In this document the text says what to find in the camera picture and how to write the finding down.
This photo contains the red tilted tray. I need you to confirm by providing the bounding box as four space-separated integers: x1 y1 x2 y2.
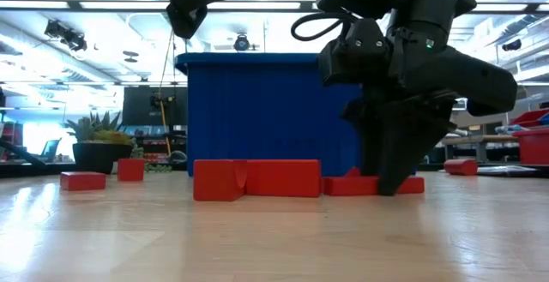
509 108 549 128

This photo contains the yellow hose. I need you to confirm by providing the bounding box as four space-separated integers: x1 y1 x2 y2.
157 96 173 158

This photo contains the black slanted bar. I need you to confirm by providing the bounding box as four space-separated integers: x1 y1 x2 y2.
0 139 46 168

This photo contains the red foam cylinder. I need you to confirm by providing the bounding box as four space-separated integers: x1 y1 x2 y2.
443 158 479 177

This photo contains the background shelf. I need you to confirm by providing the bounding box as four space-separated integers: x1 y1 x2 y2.
118 124 189 165

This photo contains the black ceiling spotlight cluster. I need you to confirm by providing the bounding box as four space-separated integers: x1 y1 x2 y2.
44 19 88 52

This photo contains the green spiky plant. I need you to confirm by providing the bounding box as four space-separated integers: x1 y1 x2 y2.
65 110 145 159

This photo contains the red plastic bin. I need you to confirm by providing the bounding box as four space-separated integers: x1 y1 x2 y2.
512 128 549 165

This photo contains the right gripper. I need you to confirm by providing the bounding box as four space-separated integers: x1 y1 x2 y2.
341 27 519 197

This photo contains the round black ceiling camera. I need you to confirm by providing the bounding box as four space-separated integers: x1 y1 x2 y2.
232 33 251 52

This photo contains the black plant pot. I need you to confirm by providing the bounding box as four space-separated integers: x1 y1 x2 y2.
71 142 134 175

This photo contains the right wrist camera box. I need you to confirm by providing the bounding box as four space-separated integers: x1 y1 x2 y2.
317 17 394 87

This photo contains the red foam cube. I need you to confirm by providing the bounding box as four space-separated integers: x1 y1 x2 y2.
117 158 146 183
244 159 323 199

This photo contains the pale grey background equipment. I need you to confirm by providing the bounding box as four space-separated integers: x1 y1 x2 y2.
494 123 529 135

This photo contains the black camera cable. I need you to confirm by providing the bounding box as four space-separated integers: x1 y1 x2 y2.
290 11 359 43

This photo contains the black monitor screen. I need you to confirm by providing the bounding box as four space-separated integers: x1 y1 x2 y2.
122 85 189 127

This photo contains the red foam flat block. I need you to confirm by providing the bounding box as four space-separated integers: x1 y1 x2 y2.
59 171 107 192

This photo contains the small red foam block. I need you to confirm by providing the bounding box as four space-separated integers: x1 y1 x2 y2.
321 176 425 197

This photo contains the grey flat sheet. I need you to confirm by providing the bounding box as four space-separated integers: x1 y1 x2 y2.
477 165 538 177

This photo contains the thin hanging cable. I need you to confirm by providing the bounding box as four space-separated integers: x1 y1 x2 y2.
157 28 175 97

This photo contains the red foam arch block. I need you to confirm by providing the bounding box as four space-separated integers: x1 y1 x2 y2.
192 159 249 202

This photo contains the large blue plastic bin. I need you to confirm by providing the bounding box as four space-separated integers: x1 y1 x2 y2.
174 51 418 178

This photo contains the laptop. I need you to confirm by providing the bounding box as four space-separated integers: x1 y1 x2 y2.
40 138 63 161

